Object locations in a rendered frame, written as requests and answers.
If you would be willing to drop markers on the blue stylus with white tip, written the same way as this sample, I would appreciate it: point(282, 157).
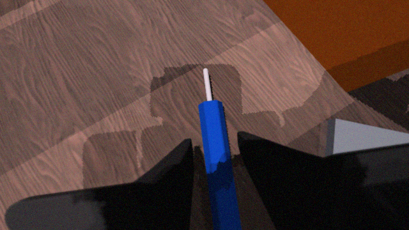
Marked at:
point(221, 184)

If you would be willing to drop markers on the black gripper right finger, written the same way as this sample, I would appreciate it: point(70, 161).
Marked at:
point(302, 191)

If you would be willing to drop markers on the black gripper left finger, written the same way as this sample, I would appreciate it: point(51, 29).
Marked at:
point(160, 199)

